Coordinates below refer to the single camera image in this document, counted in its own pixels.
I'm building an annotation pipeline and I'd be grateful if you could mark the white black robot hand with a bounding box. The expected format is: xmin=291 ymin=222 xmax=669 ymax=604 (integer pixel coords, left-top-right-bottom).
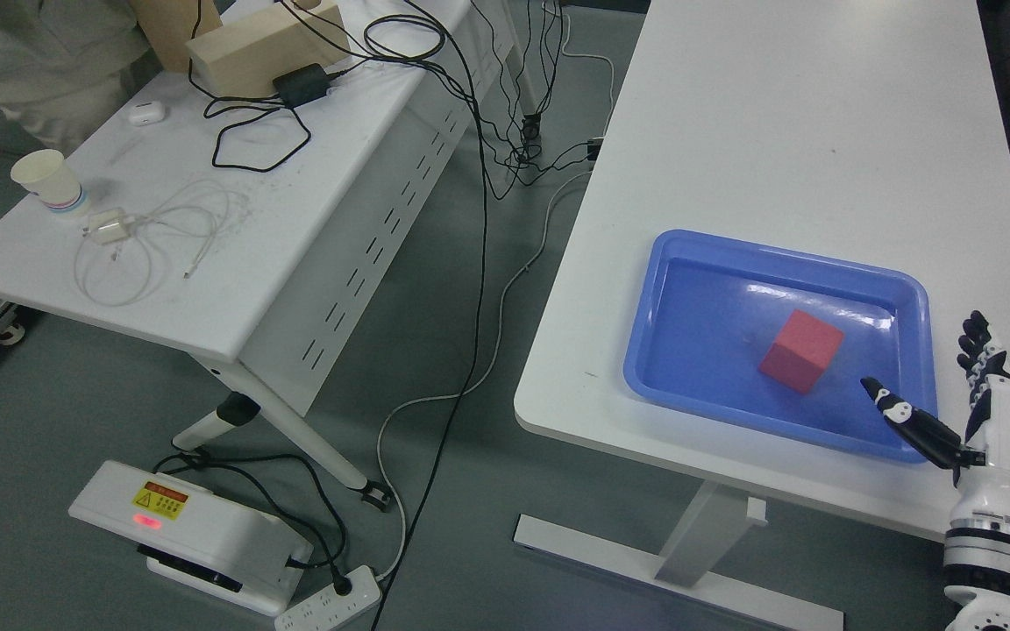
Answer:
xmin=859 ymin=310 xmax=1010 ymax=532

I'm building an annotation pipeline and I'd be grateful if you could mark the pink cube block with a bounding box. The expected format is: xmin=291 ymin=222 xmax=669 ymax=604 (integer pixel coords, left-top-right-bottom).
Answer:
xmin=758 ymin=310 xmax=845 ymax=395

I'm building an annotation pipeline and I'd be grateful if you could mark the robot forearm with wrist rings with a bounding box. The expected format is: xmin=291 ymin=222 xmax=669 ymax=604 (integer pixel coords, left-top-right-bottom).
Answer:
xmin=942 ymin=518 xmax=1010 ymax=630

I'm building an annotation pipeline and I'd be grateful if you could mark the blue plastic tray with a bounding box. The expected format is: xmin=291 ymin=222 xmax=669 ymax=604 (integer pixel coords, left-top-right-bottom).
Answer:
xmin=622 ymin=230 xmax=936 ymax=463

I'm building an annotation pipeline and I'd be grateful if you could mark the wooden block box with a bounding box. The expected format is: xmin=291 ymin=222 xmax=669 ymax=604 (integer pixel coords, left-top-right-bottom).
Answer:
xmin=186 ymin=1 xmax=349 ymax=97

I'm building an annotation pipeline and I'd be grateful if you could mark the white standing desk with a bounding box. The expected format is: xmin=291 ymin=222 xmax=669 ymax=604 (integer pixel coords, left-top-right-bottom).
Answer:
xmin=514 ymin=1 xmax=1010 ymax=630

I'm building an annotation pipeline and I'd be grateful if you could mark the white power strip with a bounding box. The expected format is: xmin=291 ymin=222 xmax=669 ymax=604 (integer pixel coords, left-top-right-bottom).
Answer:
xmin=275 ymin=564 xmax=381 ymax=630

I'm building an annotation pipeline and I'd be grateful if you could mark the black power adapter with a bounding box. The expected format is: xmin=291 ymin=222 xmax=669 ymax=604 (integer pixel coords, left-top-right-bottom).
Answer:
xmin=272 ymin=64 xmax=331 ymax=109

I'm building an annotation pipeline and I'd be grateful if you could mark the white folding table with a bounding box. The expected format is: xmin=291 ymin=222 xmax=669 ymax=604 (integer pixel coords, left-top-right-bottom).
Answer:
xmin=0 ymin=1 xmax=516 ymax=510

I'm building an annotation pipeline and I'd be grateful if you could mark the white box appliance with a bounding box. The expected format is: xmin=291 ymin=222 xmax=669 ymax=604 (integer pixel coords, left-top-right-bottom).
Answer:
xmin=68 ymin=460 xmax=313 ymax=618

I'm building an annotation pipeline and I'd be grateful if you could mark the white earbuds case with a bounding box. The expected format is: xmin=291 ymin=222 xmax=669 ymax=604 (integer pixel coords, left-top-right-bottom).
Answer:
xmin=127 ymin=101 xmax=167 ymax=127

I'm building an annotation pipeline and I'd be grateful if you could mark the paper cup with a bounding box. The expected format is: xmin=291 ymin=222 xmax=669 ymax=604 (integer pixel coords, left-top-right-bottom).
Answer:
xmin=11 ymin=148 xmax=91 ymax=218

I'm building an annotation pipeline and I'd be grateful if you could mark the person in beige clothes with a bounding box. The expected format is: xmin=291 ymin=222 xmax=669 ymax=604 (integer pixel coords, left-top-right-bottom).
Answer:
xmin=0 ymin=1 xmax=161 ymax=156

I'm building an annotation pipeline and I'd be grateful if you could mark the grey floor cable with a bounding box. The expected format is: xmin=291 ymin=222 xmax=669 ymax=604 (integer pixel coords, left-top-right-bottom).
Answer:
xmin=375 ymin=167 xmax=598 ymax=584

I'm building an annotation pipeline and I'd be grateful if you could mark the long black floor cable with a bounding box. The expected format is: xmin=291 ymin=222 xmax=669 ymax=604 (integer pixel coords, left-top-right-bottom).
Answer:
xmin=369 ymin=0 xmax=493 ymax=631

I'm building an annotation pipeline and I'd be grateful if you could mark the white charger with cable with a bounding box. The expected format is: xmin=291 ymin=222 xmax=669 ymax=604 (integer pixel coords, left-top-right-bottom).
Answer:
xmin=71 ymin=177 xmax=253 ymax=308

